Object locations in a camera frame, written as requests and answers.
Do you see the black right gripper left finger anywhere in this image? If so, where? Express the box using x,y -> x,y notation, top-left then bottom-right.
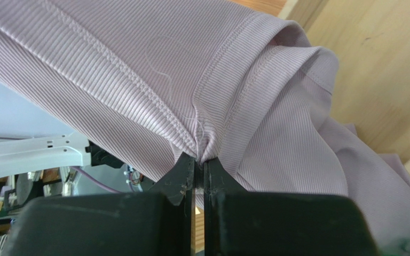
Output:
2,154 -> 195,255

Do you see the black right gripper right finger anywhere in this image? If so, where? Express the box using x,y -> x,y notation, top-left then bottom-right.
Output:
203,158 -> 380,255

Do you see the lilac ribbed tank top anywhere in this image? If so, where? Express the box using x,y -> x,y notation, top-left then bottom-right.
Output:
0,1 -> 410,255

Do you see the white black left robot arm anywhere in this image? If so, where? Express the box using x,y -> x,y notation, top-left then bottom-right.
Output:
0,133 -> 195,255

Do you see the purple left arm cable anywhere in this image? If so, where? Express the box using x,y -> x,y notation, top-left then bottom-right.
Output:
70,166 -> 124,194

